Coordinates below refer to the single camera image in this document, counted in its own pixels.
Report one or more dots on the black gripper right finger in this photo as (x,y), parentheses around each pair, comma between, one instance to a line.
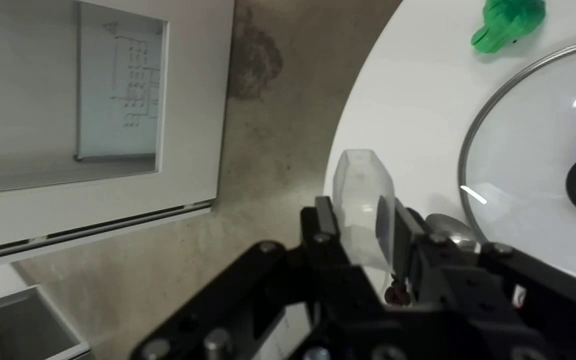
(415,246)

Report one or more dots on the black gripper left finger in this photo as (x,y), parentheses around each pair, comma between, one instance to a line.
(319,233)

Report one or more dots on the clear plastic jug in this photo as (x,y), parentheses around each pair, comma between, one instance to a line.
(363,192)

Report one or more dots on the whiteboard with writing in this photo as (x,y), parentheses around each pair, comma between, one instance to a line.
(121,86)

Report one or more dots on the glass pot lid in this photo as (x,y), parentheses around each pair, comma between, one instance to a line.
(535,167)

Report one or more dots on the green toy vegetable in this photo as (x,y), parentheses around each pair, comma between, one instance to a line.
(504,27)

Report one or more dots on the grey open bin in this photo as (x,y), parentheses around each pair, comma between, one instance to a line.
(15,327)

